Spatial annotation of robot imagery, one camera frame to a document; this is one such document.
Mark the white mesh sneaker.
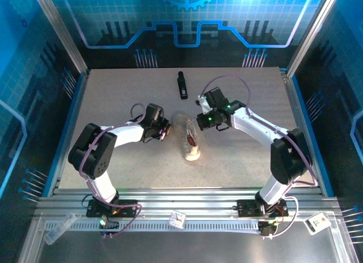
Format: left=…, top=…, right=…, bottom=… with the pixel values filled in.
left=172, top=111, right=201, bottom=162

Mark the black bottle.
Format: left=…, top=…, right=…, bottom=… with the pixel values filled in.
left=177, top=71, right=188, bottom=100

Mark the small white clock card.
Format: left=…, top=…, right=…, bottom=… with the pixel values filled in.
left=168, top=210, right=187, bottom=229

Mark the clear plastic box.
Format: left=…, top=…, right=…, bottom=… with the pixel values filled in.
left=43, top=212, right=78, bottom=245

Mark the white device with red mark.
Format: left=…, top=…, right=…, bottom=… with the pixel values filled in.
left=305, top=212, right=332, bottom=235

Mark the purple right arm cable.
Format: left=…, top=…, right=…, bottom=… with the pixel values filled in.
left=200, top=75, right=319, bottom=237

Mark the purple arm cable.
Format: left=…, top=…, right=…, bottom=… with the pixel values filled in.
left=78, top=103, right=143, bottom=239
left=200, top=75, right=319, bottom=237

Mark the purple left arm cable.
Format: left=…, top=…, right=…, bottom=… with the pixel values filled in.
left=78, top=103, right=143, bottom=239

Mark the aluminium frame rail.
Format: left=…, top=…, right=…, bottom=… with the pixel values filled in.
left=33, top=188, right=343, bottom=218

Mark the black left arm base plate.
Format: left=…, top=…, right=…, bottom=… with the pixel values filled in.
left=86, top=199, right=138, bottom=218

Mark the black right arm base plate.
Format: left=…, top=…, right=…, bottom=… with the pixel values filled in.
left=236, top=198, right=289, bottom=218

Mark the slotted grey cable duct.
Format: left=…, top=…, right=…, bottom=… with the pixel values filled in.
left=44, top=219, right=263, bottom=233

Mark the aluminium frame post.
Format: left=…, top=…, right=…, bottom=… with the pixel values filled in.
left=285, top=0, right=341, bottom=78
left=31, top=0, right=89, bottom=77

